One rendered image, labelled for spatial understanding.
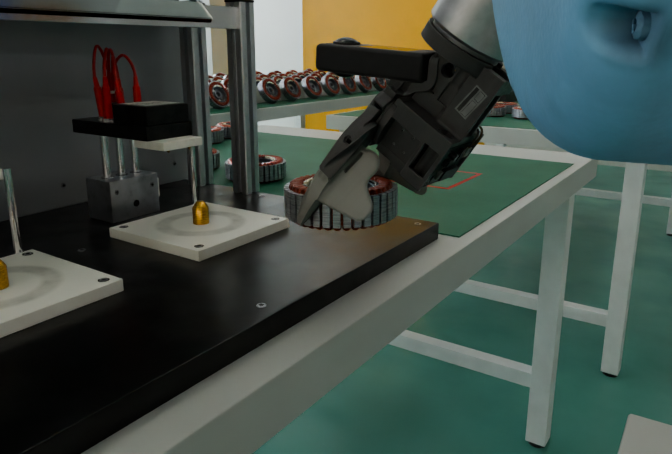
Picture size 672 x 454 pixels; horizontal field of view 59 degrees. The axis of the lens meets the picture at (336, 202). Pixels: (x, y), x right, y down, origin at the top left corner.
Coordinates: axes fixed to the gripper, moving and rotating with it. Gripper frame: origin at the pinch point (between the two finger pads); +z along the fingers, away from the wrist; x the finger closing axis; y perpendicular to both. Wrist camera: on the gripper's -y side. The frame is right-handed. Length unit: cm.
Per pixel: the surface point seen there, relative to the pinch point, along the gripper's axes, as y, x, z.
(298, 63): -331, 506, 222
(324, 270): 3.7, -2.0, 5.5
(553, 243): 16, 90, 24
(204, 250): -6.9, -6.6, 11.5
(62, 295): -7.8, -21.9, 11.9
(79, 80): -43.0, 2.0, 16.2
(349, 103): -103, 203, 82
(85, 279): -9.2, -18.7, 12.8
